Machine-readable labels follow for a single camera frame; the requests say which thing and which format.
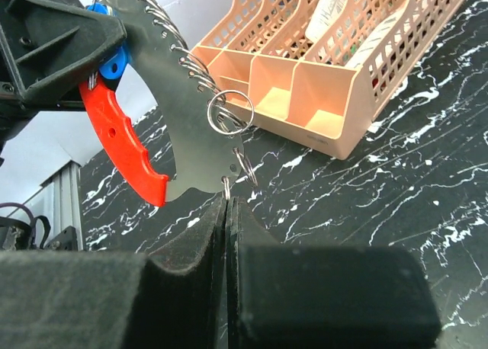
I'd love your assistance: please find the white packaged card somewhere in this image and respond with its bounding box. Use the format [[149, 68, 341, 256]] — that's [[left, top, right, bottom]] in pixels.
[[305, 0, 346, 43]]

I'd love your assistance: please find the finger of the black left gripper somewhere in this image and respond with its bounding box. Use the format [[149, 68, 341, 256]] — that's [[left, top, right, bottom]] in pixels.
[[0, 0, 127, 110]]

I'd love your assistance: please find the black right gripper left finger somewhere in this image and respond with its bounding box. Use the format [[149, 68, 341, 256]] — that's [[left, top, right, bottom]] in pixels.
[[1, 198, 225, 348]]

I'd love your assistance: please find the peach plastic desk organizer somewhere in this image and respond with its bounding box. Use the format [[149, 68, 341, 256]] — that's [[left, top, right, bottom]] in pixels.
[[193, 0, 464, 159]]

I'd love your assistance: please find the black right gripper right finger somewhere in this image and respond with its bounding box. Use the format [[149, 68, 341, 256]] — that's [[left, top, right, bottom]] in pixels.
[[226, 198, 441, 348]]

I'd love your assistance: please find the white label bottle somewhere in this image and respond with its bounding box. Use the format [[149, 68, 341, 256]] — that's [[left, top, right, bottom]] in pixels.
[[345, 10, 411, 69]]

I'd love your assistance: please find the silver key with blue tag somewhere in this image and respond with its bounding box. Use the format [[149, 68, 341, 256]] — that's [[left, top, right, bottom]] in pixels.
[[86, 2, 130, 81]]

